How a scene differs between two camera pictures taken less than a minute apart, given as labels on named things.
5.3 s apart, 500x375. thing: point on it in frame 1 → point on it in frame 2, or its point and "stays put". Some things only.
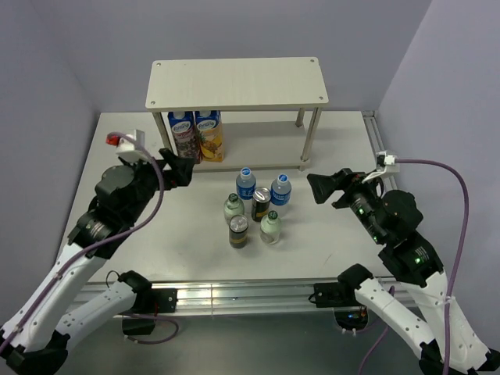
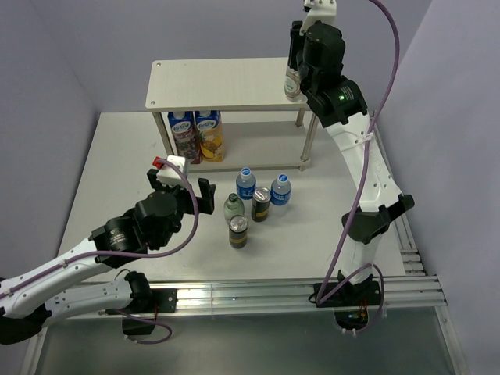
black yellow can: x=260 y=203 stays put
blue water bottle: x=280 y=191 stays put
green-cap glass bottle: x=270 y=228 → x=292 y=87
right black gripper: x=323 y=184 → x=295 y=41
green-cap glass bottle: x=233 y=206 stays put
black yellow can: x=238 y=225 stays put
